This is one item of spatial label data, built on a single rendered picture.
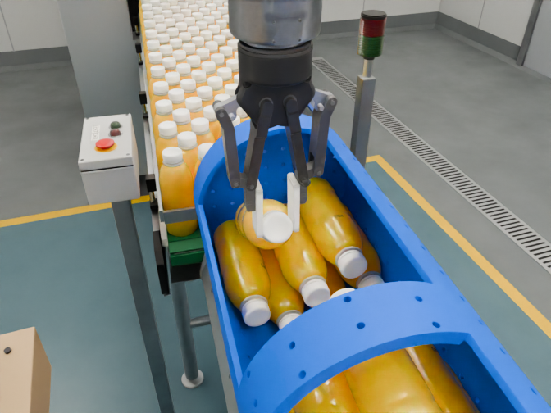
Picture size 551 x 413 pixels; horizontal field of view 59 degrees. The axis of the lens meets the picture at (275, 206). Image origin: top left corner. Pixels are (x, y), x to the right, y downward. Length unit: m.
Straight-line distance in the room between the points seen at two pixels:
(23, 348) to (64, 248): 1.95
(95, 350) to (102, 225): 0.82
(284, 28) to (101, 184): 0.64
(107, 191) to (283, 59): 0.62
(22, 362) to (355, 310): 0.41
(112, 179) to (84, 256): 1.56
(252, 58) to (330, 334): 0.26
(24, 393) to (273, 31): 0.48
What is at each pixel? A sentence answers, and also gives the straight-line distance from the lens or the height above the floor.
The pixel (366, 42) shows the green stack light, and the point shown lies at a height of 1.20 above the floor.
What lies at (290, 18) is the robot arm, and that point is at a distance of 0.46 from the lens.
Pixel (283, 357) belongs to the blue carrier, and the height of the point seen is 1.19.
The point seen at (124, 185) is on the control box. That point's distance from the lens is 1.02.
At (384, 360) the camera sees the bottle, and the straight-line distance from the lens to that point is 0.49.
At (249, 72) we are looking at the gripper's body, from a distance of 0.49.
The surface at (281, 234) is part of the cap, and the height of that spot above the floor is 1.19.
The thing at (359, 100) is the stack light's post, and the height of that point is 1.04.
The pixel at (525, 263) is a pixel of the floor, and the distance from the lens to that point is 2.62.
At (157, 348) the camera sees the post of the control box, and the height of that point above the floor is 0.44.
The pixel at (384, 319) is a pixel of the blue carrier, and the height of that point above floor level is 1.23.
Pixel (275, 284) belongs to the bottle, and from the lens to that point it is 0.76.
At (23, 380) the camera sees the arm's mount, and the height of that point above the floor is 1.08.
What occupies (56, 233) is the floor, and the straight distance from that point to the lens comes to 2.74.
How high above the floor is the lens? 1.57
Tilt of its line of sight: 35 degrees down
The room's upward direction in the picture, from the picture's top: straight up
